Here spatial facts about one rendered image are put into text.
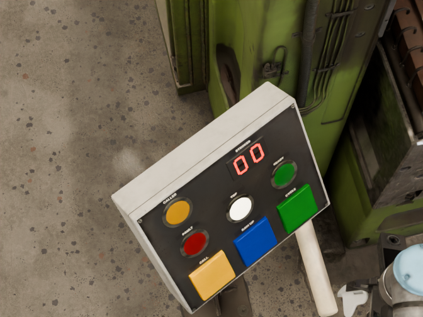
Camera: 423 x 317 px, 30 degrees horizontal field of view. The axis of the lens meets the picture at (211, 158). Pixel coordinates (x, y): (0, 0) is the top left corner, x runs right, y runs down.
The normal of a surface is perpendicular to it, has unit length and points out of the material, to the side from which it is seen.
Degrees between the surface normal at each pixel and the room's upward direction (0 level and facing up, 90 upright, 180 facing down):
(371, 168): 42
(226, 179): 60
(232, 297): 0
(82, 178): 0
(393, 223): 0
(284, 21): 90
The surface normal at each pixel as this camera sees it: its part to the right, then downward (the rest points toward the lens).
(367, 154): -0.65, -0.11
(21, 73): 0.00, -0.36
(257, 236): 0.54, 0.45
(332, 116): 0.23, 0.91
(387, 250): 0.11, -0.77
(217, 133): -0.32, -0.67
